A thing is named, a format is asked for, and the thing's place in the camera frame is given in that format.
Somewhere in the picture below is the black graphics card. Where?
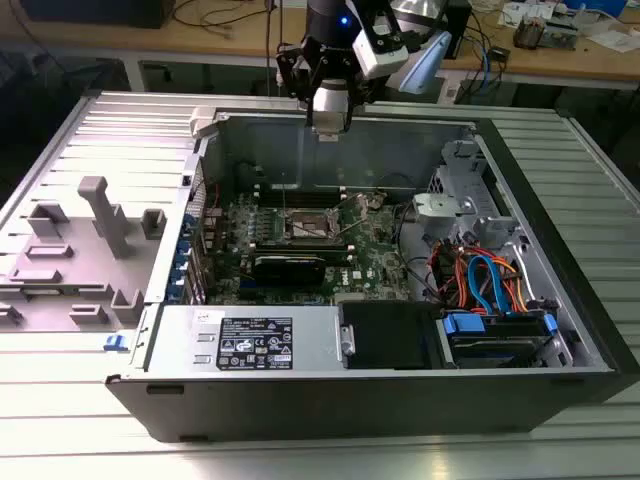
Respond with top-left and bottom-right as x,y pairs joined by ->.
249,254 -> 326,289

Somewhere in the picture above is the green motherboard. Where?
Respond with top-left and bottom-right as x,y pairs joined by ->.
199,188 -> 417,306

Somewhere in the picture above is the grey electronic device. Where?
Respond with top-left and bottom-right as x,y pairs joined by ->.
544,14 -> 581,51

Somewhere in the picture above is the CPU socket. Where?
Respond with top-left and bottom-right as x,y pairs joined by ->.
282,205 -> 346,245

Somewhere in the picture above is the blue flat wire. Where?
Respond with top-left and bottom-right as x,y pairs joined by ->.
467,254 -> 516,316

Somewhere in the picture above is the white paper sheet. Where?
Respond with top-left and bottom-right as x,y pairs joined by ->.
584,29 -> 640,54

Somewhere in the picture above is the grey case latch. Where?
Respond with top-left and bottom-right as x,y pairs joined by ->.
189,106 -> 221,139

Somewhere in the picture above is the copper heat sink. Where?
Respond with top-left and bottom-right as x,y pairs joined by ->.
514,14 -> 549,51

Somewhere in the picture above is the black round wire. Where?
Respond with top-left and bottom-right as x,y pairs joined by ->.
372,172 -> 446,306

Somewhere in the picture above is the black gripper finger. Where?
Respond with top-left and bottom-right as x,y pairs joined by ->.
277,42 -> 324,127
323,49 -> 377,133

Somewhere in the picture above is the silver hinge bracket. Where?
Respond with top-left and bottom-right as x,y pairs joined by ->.
339,323 -> 357,359

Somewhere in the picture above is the orange flat wire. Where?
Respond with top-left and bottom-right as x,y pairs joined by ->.
492,254 -> 529,314

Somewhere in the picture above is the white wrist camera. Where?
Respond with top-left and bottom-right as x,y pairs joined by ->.
352,9 -> 410,81

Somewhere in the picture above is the grey metal fan bracket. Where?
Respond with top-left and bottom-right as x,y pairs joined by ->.
412,192 -> 476,236

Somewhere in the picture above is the grey plastic parts rack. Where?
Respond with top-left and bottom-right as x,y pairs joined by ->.
0,174 -> 169,331

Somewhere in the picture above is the silver metal drive cage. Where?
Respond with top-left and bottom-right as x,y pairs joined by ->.
432,139 -> 489,221

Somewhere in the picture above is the white cylindrical wrist device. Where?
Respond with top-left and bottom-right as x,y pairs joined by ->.
313,78 -> 350,115

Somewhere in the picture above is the metal socket cover frame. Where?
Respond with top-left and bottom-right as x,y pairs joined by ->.
327,193 -> 371,239

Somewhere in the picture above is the blue round cable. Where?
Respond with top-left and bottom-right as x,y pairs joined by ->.
478,38 -> 495,95

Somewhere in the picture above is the black and grey PC case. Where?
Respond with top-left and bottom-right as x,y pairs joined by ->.
104,102 -> 640,444

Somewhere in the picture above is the grey USB cable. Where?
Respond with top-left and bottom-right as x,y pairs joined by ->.
264,0 -> 277,96

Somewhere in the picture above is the grey power supply unit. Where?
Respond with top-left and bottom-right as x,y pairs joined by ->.
143,303 -> 347,374

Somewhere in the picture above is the wooden desk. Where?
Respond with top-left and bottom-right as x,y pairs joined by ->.
0,0 -> 640,91

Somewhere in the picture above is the large black box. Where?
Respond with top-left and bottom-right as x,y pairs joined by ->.
19,0 -> 176,29

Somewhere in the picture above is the hard disk in blue carrier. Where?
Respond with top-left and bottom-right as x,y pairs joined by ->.
439,309 -> 559,369

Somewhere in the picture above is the red and orange wire bundle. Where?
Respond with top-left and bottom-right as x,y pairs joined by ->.
427,238 -> 474,306

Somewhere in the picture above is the tall black box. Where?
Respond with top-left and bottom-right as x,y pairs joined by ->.
446,0 -> 474,59

